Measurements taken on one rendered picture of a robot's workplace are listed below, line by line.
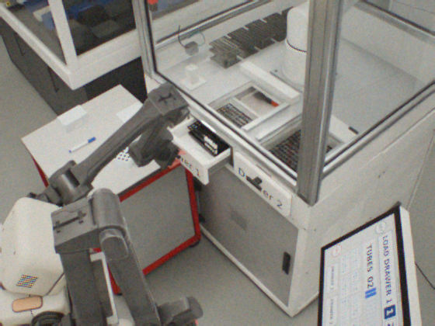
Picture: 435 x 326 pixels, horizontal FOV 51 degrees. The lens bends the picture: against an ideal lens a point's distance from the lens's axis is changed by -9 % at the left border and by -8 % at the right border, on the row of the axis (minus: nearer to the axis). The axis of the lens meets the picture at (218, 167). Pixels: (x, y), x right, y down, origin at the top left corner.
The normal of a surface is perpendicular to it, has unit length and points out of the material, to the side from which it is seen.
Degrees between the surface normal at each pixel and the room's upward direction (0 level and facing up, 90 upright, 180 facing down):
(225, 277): 0
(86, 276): 91
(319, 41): 90
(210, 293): 0
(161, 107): 46
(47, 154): 0
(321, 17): 90
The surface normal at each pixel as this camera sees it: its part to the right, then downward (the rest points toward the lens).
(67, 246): 0.29, 0.69
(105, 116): -0.05, -0.68
